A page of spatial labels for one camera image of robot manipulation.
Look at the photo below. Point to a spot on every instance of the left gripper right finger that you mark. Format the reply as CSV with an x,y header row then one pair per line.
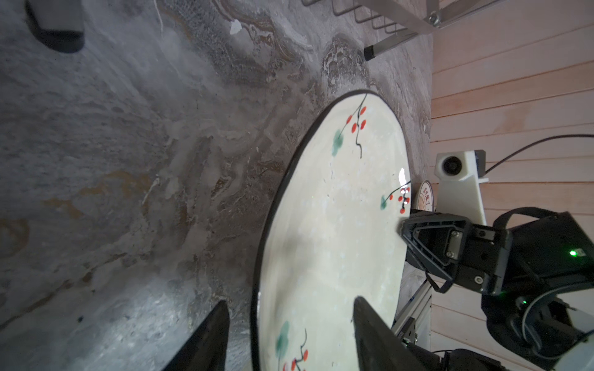
x,y
378,348

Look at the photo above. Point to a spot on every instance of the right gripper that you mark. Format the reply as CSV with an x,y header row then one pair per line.
x,y
450,250

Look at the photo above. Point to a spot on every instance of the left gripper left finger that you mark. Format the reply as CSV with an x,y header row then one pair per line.
x,y
206,349

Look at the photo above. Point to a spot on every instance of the cream floral plate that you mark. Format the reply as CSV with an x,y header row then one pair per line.
x,y
331,236

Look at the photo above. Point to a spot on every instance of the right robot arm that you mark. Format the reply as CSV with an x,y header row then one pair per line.
x,y
520,265

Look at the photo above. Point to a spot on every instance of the steel two-tier dish rack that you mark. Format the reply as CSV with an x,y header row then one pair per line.
x,y
402,25

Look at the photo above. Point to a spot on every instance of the right orange sunburst plate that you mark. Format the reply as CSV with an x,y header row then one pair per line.
x,y
424,200

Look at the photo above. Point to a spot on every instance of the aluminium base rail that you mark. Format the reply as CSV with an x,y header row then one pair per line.
x,y
413,323

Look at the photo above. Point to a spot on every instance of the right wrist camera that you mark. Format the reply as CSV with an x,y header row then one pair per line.
x,y
460,174

